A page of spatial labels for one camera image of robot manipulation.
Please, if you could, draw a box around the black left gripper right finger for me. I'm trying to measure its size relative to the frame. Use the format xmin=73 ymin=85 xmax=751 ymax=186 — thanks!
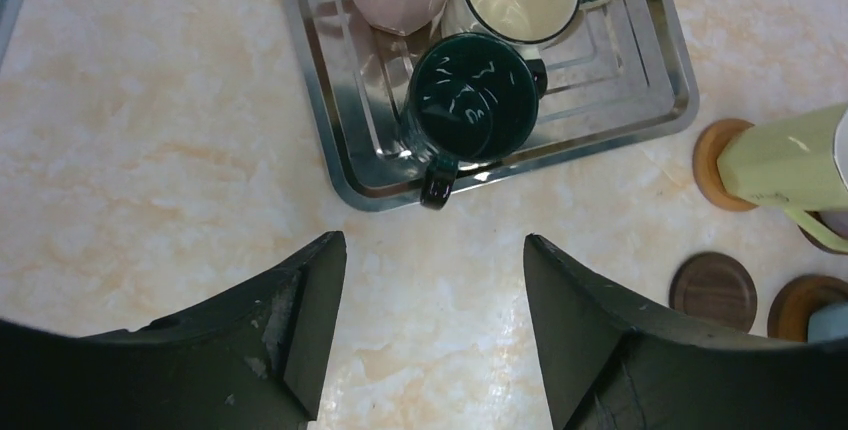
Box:
xmin=523 ymin=234 xmax=847 ymax=429

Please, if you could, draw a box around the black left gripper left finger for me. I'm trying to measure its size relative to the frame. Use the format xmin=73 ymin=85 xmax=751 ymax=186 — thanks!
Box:
xmin=1 ymin=231 xmax=347 ymax=429

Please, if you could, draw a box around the dark walnut coaster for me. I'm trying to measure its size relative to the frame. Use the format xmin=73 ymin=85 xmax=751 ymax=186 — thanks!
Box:
xmin=668 ymin=251 xmax=758 ymax=333

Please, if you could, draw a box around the brown saucer coaster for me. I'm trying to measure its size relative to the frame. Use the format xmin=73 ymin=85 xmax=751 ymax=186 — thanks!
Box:
xmin=793 ymin=210 xmax=847 ymax=256
xmin=767 ymin=274 xmax=847 ymax=342

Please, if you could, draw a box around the light blue mug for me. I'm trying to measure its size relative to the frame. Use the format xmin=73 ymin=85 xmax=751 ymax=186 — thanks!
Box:
xmin=807 ymin=302 xmax=848 ymax=343

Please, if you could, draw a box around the light bamboo coaster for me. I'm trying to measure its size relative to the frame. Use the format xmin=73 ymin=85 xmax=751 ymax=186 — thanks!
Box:
xmin=692 ymin=118 xmax=756 ymax=212

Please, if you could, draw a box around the pale yellow mug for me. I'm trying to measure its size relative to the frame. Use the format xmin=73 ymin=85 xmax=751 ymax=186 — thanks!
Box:
xmin=718 ymin=103 xmax=847 ymax=225

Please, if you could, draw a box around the dark green mug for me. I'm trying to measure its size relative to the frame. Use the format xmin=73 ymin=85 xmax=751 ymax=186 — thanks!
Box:
xmin=399 ymin=32 xmax=548 ymax=210

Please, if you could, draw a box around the mauve mug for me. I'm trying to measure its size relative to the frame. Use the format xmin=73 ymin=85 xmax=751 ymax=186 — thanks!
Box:
xmin=819 ymin=210 xmax=848 ymax=239

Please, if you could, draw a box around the metal serving tray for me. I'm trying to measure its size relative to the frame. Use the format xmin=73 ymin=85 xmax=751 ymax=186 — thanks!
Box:
xmin=282 ymin=0 xmax=699 ymax=212

